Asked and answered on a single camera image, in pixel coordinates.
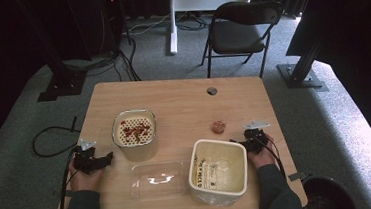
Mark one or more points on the black round bucket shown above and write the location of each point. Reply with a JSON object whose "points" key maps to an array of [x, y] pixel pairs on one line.
{"points": [[327, 195]]}

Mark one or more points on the red food scraps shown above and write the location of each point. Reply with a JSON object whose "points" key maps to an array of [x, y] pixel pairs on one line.
{"points": [[135, 130]]}

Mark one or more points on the grey table grommet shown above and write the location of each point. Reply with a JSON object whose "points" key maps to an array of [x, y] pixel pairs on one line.
{"points": [[212, 91]]}

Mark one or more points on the person's right hand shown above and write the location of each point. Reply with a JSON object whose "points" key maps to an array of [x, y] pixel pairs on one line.
{"points": [[263, 158]]}

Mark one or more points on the grey tape strip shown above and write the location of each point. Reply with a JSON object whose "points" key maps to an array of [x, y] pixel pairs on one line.
{"points": [[296, 176]]}

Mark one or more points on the black metal stand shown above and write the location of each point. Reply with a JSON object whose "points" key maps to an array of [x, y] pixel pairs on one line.
{"points": [[59, 77], [301, 72]]}

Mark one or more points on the black folding chair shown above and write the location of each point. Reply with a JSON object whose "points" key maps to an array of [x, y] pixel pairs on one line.
{"points": [[238, 36]]}

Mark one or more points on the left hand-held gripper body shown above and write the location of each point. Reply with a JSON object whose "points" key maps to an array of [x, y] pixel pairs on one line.
{"points": [[86, 160]]}

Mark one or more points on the person's left hand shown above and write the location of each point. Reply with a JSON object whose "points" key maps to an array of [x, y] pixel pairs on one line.
{"points": [[84, 181]]}

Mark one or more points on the cream perforated strainer insert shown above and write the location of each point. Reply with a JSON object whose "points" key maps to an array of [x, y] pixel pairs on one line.
{"points": [[135, 131]]}

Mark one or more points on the light wooden table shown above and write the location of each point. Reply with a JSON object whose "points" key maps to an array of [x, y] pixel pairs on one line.
{"points": [[180, 101]]}

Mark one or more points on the clear plastic lid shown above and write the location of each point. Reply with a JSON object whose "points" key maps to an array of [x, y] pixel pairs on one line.
{"points": [[159, 180]]}

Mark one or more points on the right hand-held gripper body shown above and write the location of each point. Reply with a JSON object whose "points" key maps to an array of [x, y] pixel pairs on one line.
{"points": [[255, 138]]}

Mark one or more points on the white square bin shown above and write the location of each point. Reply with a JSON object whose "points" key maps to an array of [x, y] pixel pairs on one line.
{"points": [[218, 170]]}

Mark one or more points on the white desk frame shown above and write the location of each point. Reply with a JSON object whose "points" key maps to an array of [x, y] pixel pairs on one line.
{"points": [[195, 1]]}

